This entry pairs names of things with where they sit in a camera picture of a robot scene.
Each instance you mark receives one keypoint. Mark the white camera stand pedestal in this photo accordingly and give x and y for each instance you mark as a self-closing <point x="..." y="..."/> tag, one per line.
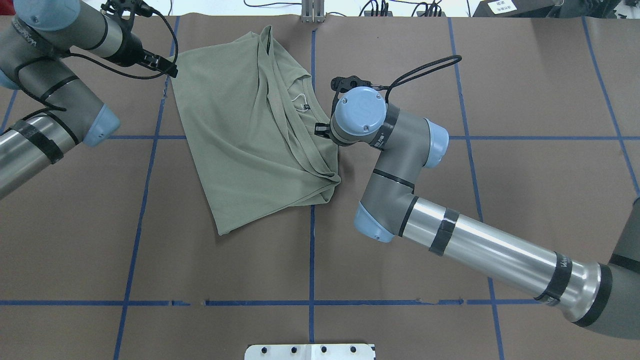
<point x="311" y="351"/>

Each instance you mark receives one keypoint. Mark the brown paper table cover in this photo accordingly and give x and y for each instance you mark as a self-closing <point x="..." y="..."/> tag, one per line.
<point x="113" y="252"/>

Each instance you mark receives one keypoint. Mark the olive green long-sleeve shirt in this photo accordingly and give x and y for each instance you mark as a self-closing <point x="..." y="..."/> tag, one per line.
<point x="249" y="112"/>

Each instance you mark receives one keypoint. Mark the aluminium frame post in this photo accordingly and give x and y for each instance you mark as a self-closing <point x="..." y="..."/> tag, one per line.
<point x="313" y="11"/>

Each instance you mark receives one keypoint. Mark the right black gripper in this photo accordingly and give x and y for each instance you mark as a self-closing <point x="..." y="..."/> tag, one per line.
<point x="321" y="129"/>

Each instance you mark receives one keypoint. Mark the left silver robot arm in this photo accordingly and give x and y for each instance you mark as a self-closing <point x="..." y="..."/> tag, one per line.
<point x="41" y="35"/>

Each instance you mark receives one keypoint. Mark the white label black box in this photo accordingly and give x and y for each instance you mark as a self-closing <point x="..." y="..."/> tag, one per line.
<point x="499" y="7"/>

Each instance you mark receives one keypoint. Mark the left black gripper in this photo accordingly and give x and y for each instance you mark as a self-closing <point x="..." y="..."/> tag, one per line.
<point x="126" y="51"/>

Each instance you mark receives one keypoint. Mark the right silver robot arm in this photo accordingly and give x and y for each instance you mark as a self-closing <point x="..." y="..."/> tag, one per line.
<point x="600" y="297"/>

